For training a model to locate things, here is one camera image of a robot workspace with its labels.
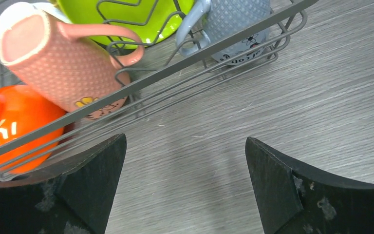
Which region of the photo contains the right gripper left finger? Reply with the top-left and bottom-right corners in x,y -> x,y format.
0,134 -> 127,234

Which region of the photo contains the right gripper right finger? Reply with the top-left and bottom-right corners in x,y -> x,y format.
245,137 -> 374,234

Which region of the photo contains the orange bowl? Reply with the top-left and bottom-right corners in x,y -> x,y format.
0,85 -> 66,174

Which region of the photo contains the lime green plate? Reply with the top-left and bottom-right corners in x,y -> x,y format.
51,0 -> 195,46

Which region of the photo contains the small blue-handled cup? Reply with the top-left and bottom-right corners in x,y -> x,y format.
176,0 -> 271,65

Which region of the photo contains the white ceramic bowl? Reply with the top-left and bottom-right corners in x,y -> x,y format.
32,2 -> 72,23

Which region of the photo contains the black wire dish rack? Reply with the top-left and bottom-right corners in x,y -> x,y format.
0,0 -> 316,180

